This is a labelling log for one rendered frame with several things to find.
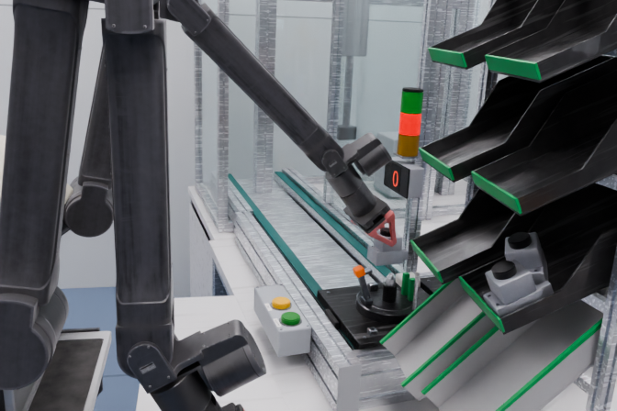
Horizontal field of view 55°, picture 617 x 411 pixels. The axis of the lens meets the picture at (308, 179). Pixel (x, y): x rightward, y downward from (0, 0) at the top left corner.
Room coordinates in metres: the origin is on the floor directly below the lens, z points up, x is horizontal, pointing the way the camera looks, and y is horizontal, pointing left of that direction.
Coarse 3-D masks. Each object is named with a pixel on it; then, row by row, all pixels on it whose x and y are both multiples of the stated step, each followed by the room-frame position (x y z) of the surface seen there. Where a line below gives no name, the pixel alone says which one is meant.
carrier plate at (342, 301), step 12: (336, 288) 1.25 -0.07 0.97; (348, 288) 1.26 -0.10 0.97; (360, 288) 1.26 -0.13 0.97; (420, 288) 1.27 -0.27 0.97; (324, 300) 1.20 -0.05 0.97; (336, 300) 1.19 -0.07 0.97; (348, 300) 1.20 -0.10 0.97; (336, 312) 1.14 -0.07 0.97; (348, 312) 1.14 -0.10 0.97; (348, 324) 1.09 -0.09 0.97; (360, 324) 1.09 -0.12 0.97; (372, 324) 1.09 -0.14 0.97; (384, 324) 1.10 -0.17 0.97; (396, 324) 1.10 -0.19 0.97; (348, 336) 1.07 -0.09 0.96; (360, 336) 1.05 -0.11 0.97; (372, 336) 1.05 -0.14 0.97; (384, 336) 1.05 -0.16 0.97; (360, 348) 1.02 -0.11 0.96
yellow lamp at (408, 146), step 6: (402, 138) 1.37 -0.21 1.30; (408, 138) 1.36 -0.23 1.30; (414, 138) 1.36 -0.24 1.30; (402, 144) 1.37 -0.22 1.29; (408, 144) 1.36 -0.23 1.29; (414, 144) 1.37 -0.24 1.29; (402, 150) 1.37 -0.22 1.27; (408, 150) 1.36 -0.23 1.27; (414, 150) 1.37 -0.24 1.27; (408, 156) 1.36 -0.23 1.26; (414, 156) 1.37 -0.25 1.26
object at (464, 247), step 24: (480, 192) 0.97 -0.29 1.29; (480, 216) 0.97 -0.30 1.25; (504, 216) 0.96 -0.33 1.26; (528, 216) 0.85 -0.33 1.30; (432, 240) 0.96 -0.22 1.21; (456, 240) 0.94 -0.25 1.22; (480, 240) 0.91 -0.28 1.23; (504, 240) 0.84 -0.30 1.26; (432, 264) 0.85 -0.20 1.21; (456, 264) 0.83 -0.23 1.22; (480, 264) 0.84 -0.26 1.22
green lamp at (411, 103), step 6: (402, 96) 1.38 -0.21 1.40; (408, 96) 1.37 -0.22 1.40; (414, 96) 1.36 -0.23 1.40; (420, 96) 1.37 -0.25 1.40; (402, 102) 1.38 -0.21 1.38; (408, 102) 1.37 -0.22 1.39; (414, 102) 1.36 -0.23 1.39; (420, 102) 1.37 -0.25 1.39; (402, 108) 1.38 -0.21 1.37; (408, 108) 1.37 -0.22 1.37; (414, 108) 1.36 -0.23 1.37; (420, 108) 1.37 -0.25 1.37
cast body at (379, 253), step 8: (384, 232) 1.16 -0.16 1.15; (376, 240) 1.17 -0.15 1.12; (400, 240) 1.16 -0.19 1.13; (368, 248) 1.17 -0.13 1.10; (376, 248) 1.16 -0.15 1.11; (384, 248) 1.14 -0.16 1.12; (392, 248) 1.15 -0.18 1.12; (400, 248) 1.16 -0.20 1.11; (368, 256) 1.17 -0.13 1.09; (376, 256) 1.14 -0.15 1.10; (384, 256) 1.14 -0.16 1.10; (392, 256) 1.15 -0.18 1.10; (400, 256) 1.16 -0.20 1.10; (376, 264) 1.14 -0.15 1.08; (384, 264) 1.14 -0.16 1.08
